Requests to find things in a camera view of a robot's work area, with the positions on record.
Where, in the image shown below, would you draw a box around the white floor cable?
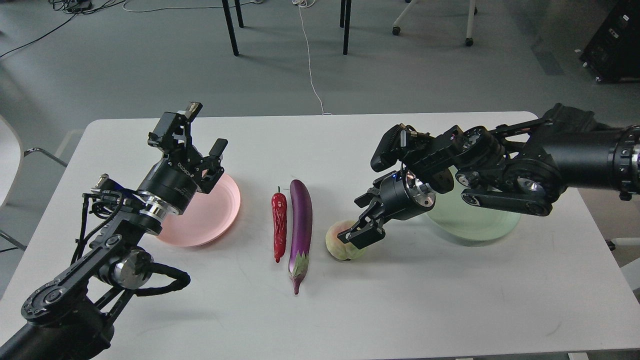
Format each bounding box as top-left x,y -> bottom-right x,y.
122,0 -> 333,116

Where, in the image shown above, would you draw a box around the red chili pepper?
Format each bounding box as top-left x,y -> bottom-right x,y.
270,186 -> 288,264

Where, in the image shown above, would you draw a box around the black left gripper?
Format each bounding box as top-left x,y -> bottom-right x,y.
137,102 -> 229,215

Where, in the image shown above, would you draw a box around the yellow-pink peach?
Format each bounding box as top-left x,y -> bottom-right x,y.
325,219 -> 366,261

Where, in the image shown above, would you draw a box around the green plate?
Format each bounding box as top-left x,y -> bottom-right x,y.
426,178 -> 521,242

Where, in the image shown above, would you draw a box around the pink plate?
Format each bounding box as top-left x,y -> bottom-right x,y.
156,173 -> 242,248

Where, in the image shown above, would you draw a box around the white chair left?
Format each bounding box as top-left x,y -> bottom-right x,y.
0,115 -> 69,252

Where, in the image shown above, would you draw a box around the black table legs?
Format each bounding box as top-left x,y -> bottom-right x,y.
220,0 -> 353,57

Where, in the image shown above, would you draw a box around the purple eggplant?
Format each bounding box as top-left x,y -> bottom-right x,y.
288,178 -> 313,296

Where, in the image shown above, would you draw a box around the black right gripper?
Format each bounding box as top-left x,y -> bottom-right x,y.
350,170 -> 435,249

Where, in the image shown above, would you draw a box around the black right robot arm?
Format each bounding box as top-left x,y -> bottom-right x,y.
337,104 -> 639,249

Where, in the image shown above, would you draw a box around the black equipment case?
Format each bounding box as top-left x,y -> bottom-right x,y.
579,0 -> 640,84

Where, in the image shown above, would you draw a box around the black floor cables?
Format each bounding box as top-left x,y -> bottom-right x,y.
0,0 -> 126,61

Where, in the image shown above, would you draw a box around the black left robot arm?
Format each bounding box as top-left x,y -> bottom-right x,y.
1,102 -> 228,360

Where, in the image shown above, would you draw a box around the white rolling chair base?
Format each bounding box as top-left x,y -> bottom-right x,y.
391,0 -> 478,47

